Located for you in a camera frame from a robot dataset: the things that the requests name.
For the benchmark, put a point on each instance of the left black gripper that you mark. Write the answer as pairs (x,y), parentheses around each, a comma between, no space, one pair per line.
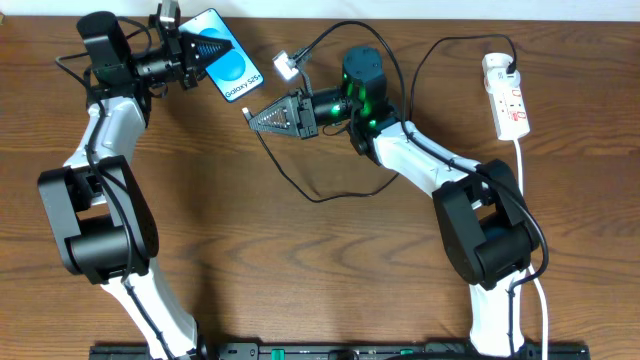
(184,57)

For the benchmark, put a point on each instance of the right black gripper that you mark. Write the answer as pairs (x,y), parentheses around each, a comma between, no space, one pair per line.
(306,128)

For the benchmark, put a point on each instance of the blue Samsung smartphone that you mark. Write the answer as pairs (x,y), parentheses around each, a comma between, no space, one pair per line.
(234,74)

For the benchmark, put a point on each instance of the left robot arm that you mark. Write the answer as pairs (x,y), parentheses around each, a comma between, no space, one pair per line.
(102,225)

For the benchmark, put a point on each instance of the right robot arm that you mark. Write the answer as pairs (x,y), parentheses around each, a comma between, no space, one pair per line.
(488,233)

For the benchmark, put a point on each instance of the white charger plug adapter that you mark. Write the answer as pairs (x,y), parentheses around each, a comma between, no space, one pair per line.
(498,67)

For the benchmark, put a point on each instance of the white power strip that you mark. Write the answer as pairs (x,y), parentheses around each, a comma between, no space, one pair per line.
(507,104)

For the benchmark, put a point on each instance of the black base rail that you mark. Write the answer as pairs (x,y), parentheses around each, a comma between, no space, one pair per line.
(431,350)

